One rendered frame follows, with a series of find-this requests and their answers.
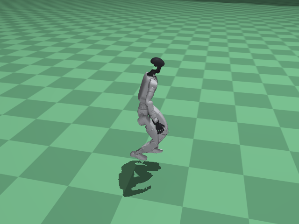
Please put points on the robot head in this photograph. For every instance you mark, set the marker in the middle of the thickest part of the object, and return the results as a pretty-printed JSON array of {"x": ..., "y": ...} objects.
[{"x": 158, "y": 62}]

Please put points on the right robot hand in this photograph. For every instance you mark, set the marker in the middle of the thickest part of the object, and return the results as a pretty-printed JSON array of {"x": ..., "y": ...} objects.
[{"x": 159, "y": 127}]

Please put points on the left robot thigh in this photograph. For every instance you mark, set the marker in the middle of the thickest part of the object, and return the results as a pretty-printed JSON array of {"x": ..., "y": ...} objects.
[{"x": 161, "y": 120}]

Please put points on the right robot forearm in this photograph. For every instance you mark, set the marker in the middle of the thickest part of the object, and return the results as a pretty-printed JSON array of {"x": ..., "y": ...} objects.
[{"x": 151, "y": 112}]

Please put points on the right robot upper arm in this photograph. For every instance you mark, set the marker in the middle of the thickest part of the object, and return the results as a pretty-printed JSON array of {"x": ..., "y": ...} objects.
[{"x": 151, "y": 89}]

